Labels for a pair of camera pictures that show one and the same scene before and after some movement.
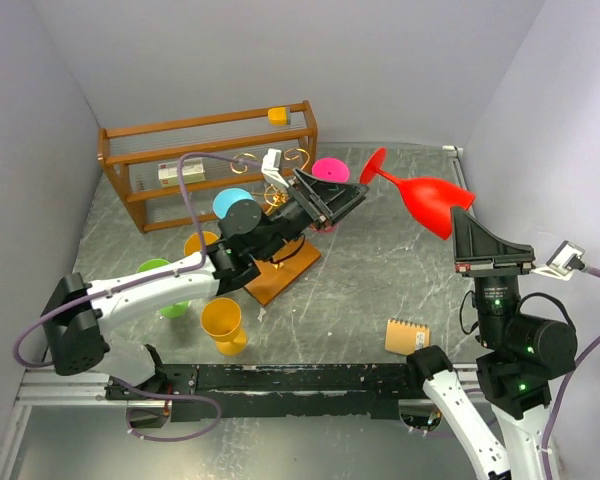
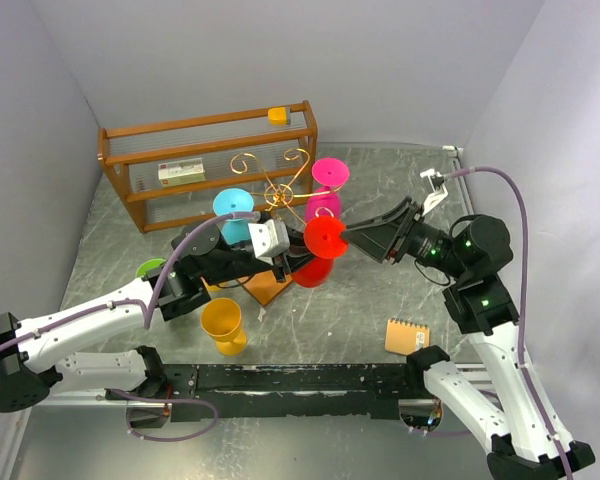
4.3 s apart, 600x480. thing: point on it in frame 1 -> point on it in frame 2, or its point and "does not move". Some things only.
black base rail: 380,391 does not move
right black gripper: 493,265 -> 399,238
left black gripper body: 307,201 -> 281,262
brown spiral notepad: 405,337 does not move
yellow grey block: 279,116 does not move
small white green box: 192,170 does not move
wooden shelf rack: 171,172 does not move
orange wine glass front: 221,320 does not move
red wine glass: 431,200 -> 323,242
